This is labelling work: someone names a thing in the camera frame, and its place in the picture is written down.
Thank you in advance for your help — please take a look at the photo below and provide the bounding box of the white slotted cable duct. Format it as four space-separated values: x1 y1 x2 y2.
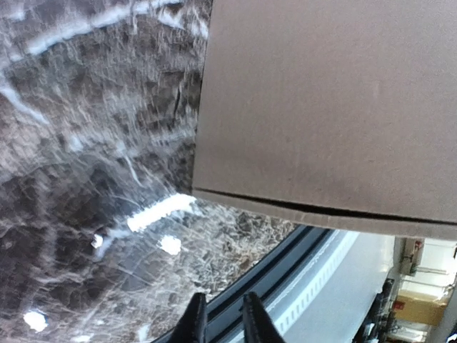
266 230 358 336

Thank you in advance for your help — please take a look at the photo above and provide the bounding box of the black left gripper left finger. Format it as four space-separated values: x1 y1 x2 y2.
170 292 208 343

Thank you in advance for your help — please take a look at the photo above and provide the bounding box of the brown cardboard box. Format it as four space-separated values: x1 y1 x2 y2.
192 1 456 240

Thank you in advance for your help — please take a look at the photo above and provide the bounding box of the brown cardboard box background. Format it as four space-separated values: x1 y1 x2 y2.
393 290 448 327

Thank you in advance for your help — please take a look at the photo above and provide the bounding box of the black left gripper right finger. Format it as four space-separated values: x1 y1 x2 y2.
242 292 285 343

